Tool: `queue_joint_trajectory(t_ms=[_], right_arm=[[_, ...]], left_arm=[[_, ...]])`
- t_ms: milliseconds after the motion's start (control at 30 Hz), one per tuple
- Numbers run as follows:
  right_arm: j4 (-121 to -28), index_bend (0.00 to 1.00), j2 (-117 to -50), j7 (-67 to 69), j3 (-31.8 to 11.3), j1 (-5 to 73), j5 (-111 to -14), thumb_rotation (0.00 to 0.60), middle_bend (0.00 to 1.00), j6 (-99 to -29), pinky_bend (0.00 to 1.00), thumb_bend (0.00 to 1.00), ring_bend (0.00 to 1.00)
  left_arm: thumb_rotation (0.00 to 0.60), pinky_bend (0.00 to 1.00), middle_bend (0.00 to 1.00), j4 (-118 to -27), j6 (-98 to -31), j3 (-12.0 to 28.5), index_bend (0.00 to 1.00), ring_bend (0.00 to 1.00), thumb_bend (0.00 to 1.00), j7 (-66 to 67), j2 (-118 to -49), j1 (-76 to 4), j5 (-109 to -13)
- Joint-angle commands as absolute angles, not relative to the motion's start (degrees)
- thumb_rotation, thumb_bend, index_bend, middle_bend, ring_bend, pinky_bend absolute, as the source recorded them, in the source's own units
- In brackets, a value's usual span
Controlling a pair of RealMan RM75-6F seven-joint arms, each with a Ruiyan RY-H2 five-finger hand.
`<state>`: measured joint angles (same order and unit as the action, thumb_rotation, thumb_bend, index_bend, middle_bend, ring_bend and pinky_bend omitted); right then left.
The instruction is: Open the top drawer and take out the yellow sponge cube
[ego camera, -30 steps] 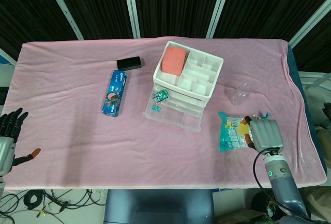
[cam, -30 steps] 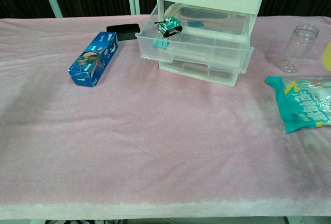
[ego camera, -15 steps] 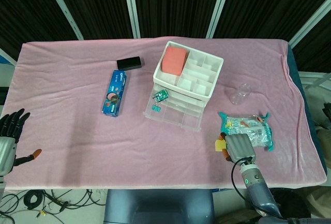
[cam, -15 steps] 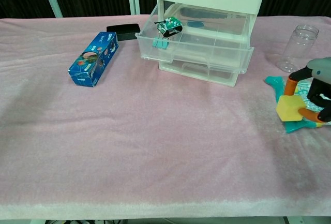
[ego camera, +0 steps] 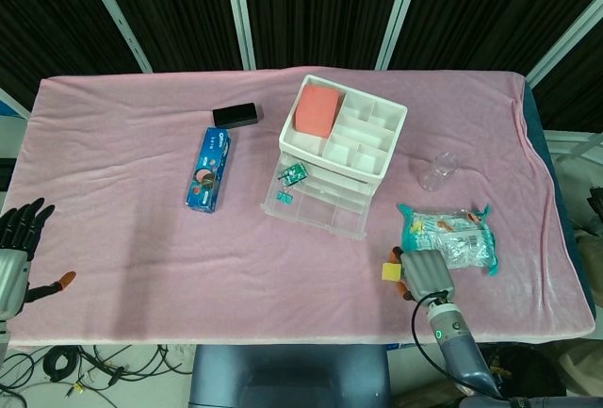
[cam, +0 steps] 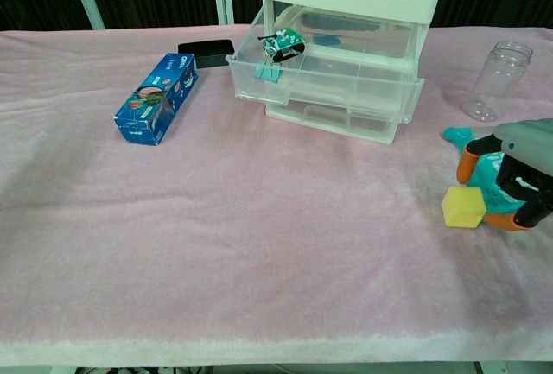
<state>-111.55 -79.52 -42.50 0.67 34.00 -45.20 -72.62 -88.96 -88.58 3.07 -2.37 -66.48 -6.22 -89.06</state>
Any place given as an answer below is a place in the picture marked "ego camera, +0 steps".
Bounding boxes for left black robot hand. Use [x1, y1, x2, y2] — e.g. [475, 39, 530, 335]
[0, 197, 77, 319]

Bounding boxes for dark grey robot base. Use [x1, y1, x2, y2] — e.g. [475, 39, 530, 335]
[187, 344, 392, 408]

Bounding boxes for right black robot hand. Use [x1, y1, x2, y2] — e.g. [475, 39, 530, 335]
[388, 246, 457, 308]

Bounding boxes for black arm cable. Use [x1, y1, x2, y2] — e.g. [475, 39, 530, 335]
[411, 290, 505, 400]

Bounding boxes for white partition frame post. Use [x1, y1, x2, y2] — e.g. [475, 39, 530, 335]
[76, 0, 154, 74]
[526, 0, 603, 87]
[220, 0, 257, 72]
[374, 0, 428, 71]

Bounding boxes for blue Oreo cookie box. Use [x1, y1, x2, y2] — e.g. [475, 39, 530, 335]
[185, 126, 234, 214]

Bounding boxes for clear plastic drawer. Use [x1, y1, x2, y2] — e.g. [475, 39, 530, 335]
[259, 153, 373, 241]

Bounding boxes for pink sponge block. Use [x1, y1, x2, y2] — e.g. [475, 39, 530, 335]
[292, 84, 343, 139]

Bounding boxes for dark blue table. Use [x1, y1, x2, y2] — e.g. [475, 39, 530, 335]
[520, 81, 595, 315]

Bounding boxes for teal snack bag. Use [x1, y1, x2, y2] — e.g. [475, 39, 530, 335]
[397, 204, 498, 279]

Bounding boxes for clear plastic cup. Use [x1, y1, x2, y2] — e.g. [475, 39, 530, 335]
[416, 151, 460, 192]

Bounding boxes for white drawer cabinet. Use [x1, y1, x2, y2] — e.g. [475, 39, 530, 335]
[277, 73, 409, 209]

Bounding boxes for pink table cloth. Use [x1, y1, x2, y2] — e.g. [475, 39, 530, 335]
[5, 66, 595, 348]

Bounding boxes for green clip card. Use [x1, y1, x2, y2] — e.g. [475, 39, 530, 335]
[280, 162, 310, 187]

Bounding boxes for black rectangular box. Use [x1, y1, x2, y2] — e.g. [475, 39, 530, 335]
[211, 102, 260, 128]

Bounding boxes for black coiled floor cable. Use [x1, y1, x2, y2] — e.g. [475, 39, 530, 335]
[43, 346, 82, 384]

